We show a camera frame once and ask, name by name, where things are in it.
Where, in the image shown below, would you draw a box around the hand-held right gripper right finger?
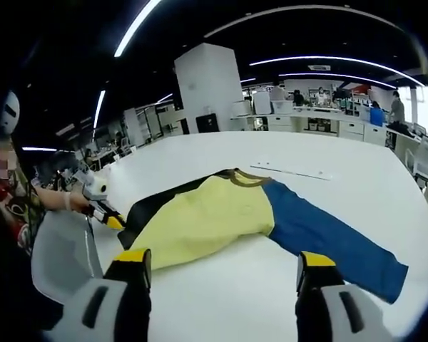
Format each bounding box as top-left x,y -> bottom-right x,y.
294,250 -> 396,342

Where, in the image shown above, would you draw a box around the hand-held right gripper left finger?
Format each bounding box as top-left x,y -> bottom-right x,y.
44,248 -> 153,342

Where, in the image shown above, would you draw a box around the yellow blue black garment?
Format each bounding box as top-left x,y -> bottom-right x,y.
117,167 -> 409,304

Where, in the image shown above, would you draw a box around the person's left hand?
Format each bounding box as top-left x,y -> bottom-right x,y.
69,192 -> 91,215

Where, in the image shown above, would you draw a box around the white mesh office chair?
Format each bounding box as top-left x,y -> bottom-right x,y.
31,209 -> 104,304

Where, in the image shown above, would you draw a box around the person operator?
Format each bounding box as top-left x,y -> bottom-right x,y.
0,149 -> 46,257

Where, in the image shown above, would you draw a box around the white worn device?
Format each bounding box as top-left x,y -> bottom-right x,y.
0,90 -> 21,135

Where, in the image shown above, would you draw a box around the black cabinet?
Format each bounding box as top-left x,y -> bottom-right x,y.
195,113 -> 220,135

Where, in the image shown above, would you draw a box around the white square pillar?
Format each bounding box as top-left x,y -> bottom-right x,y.
173,42 -> 244,135

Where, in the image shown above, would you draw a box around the straight ceiling light strip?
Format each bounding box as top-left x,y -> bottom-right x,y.
113,0 -> 164,58

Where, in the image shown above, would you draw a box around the white counter cabinets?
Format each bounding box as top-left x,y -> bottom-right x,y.
230,105 -> 392,146

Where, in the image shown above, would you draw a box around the dark cloth pile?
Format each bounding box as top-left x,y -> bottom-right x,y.
387,121 -> 417,138

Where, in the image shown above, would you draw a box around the shorter curved ceiling light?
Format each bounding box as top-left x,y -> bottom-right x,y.
277,72 -> 397,88

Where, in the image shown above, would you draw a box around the long curved ceiling light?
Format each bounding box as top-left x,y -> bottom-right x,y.
249,55 -> 424,86

